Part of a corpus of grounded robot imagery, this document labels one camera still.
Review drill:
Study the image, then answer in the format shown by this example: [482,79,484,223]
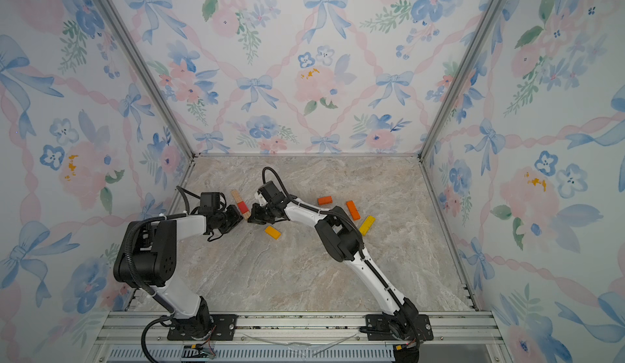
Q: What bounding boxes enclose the yellow rectangular block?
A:
[265,226,282,240]

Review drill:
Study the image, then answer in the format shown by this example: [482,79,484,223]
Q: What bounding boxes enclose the red rectangular block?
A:
[237,202,250,215]

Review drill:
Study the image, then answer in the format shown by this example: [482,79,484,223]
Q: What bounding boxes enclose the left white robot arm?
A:
[113,205,243,333]

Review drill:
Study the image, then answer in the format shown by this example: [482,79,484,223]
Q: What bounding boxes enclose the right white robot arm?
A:
[249,200,425,343]

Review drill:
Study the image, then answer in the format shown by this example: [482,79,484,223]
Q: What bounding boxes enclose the orange short block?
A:
[317,196,333,205]

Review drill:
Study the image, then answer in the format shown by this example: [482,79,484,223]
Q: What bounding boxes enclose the orange long block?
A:
[346,200,361,221]

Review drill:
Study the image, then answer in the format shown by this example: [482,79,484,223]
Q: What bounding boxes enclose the yellow long block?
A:
[359,216,376,236]

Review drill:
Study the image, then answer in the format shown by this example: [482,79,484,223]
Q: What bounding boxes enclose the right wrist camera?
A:
[255,181,286,207]

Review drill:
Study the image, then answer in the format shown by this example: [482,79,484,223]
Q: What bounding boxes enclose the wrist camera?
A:
[255,181,286,207]
[198,192,227,216]

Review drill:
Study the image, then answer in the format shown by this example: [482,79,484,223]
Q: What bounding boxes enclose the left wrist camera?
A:
[198,192,227,216]

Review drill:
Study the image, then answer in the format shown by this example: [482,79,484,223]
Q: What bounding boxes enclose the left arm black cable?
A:
[121,186,230,363]

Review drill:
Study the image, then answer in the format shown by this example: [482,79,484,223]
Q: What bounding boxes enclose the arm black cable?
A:
[121,186,230,363]
[261,166,367,261]

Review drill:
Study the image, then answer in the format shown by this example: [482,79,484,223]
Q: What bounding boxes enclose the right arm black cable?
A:
[261,166,367,261]

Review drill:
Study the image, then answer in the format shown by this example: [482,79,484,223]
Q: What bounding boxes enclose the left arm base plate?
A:
[167,314,238,341]

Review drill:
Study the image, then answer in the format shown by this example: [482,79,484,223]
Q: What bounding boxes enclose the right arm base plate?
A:
[359,314,434,342]

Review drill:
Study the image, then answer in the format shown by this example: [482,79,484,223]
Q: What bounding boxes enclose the aluminium corner post left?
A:
[94,0,195,161]

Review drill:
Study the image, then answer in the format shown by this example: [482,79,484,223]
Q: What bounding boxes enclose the aluminium corner post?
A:
[418,0,507,164]
[94,0,195,161]

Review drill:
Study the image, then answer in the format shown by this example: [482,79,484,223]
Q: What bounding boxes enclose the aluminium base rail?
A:
[86,311,512,362]

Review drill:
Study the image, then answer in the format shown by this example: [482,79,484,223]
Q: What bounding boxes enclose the aluminium corner post right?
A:
[418,0,507,164]

